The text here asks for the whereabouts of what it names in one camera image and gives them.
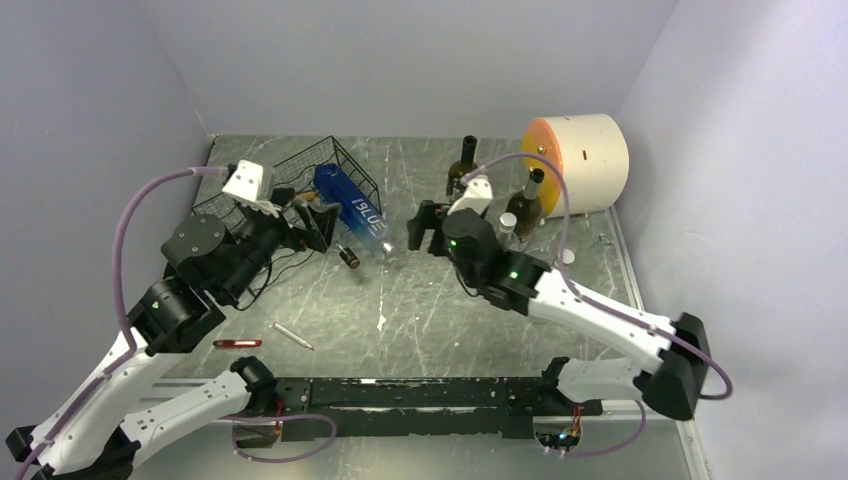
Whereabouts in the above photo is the dark green wine bottle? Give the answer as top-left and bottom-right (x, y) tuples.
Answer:
(445, 135), (478, 202)

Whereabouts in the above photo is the clear round bottle dark label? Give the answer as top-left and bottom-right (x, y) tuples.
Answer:
(557, 248), (576, 266)

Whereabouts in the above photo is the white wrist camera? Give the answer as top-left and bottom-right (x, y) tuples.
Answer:
(222, 159), (282, 218)
(447, 175), (493, 217)

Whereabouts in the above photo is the dark wine bottle white neck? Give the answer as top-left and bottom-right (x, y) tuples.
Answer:
(505, 168), (545, 243)

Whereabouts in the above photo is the black wire wine rack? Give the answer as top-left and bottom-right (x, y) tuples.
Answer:
(207, 135), (381, 270)

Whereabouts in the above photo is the white pen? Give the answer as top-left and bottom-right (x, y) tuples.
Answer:
(270, 322), (315, 351)

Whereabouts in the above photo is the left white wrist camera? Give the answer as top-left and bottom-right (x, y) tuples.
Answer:
(222, 159), (282, 218)

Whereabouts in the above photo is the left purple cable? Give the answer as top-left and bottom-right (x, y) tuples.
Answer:
(13, 165), (230, 480)

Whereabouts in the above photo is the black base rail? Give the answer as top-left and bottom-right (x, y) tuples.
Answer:
(237, 376), (603, 441)

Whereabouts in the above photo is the cream cylinder orange face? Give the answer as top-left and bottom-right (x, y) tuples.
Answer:
(521, 114), (630, 218)

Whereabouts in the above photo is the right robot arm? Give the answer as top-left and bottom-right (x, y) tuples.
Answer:
(406, 201), (710, 421)

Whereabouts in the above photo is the red pen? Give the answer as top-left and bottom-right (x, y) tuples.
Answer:
(212, 339), (263, 349)

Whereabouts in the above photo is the blue square bottle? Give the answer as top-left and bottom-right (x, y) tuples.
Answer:
(313, 163), (394, 255)

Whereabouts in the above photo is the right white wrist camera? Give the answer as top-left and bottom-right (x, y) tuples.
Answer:
(447, 175), (493, 217)

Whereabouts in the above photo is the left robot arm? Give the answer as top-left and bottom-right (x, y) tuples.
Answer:
(6, 207), (308, 479)

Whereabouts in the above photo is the clear round bottle silver cap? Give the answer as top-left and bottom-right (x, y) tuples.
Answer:
(496, 212), (521, 250)

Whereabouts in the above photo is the small dark bottle cap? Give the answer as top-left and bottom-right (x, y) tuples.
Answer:
(338, 245), (361, 270)

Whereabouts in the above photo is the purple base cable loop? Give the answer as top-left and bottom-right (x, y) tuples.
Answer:
(230, 413), (339, 464)

